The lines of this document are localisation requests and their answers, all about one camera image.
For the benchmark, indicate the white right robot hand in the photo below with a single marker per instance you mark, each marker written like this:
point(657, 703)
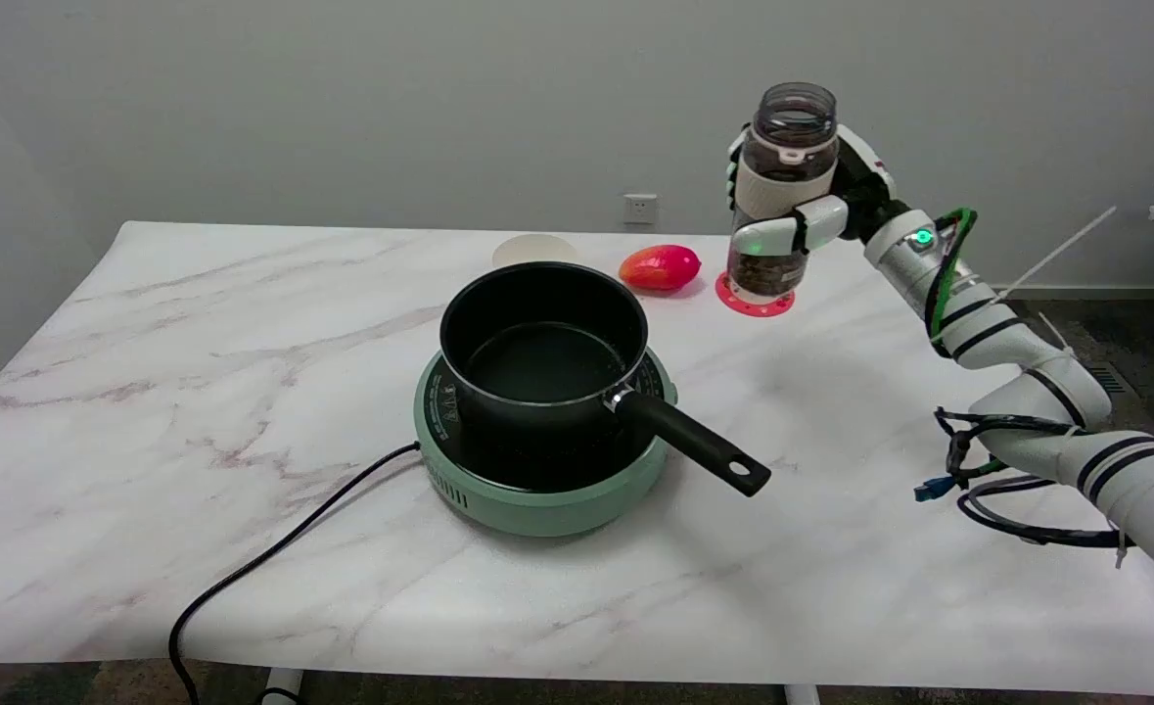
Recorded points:
point(807, 217)

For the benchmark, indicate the clear plastic bottle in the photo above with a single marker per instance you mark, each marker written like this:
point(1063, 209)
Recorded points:
point(784, 186)

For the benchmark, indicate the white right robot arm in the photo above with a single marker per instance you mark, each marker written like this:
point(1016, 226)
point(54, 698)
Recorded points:
point(1027, 372)

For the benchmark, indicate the black soup pot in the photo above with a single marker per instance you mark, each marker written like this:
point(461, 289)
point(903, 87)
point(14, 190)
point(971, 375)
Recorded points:
point(557, 362)

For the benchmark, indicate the pink round coaster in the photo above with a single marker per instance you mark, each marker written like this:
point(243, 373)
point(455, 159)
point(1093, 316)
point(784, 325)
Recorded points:
point(755, 302)

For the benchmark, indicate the red mango toy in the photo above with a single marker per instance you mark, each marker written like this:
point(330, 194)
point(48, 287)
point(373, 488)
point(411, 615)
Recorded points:
point(660, 266)

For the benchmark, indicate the green induction cooker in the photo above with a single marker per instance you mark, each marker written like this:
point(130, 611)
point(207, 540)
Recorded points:
point(537, 490)

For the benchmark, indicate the white table leg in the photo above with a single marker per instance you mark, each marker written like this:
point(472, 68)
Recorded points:
point(281, 685)
point(802, 694)

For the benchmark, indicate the white wall socket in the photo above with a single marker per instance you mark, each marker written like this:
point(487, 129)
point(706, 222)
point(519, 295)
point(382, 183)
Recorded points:
point(639, 208)

